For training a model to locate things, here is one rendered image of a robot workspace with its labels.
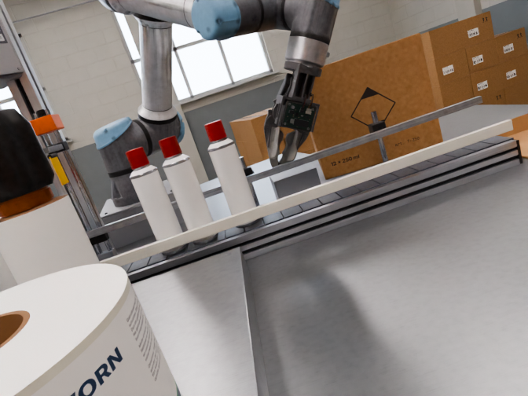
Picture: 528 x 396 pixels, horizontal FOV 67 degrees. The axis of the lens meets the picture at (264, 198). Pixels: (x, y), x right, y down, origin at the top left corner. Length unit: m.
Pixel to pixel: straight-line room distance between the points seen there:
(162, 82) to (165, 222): 0.54
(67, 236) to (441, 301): 0.42
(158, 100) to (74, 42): 5.27
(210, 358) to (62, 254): 0.20
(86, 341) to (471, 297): 0.40
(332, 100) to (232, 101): 5.39
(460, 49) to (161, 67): 3.55
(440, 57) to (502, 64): 0.73
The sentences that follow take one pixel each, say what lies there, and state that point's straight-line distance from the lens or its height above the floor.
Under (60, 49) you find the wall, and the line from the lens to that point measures 6.47.
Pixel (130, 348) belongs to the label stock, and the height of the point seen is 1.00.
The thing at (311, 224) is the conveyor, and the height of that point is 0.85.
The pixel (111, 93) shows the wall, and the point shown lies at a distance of 6.31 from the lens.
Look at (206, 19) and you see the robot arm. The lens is 0.73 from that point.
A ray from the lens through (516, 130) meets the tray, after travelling 1.11.
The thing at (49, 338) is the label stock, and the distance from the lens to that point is 0.24.
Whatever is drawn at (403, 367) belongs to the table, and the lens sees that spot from 0.43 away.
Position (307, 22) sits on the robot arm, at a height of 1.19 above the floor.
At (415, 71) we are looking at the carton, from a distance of 1.05.
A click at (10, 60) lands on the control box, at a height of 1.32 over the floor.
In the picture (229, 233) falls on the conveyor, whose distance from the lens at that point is 0.76.
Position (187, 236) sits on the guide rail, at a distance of 0.75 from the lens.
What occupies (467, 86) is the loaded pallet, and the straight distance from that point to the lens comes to 4.42.
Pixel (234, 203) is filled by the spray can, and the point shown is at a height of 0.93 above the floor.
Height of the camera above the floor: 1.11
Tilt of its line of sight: 14 degrees down
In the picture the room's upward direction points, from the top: 19 degrees counter-clockwise
